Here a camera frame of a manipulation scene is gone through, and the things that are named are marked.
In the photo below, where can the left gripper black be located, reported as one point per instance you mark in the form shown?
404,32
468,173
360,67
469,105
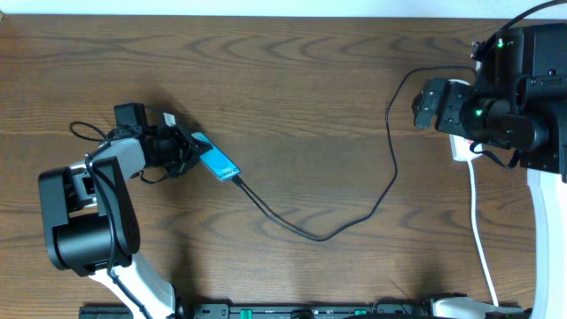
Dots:
182,148

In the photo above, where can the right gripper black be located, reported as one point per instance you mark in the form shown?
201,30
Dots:
458,96

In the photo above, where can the blue Galaxy smartphone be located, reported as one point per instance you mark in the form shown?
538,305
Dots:
219,164

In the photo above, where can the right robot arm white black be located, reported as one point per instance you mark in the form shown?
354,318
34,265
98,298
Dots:
518,103

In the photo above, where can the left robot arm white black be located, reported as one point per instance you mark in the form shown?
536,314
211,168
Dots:
89,221

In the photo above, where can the white power strip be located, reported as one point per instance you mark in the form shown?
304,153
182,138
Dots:
460,148

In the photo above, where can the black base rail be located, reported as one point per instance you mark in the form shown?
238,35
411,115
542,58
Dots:
388,309

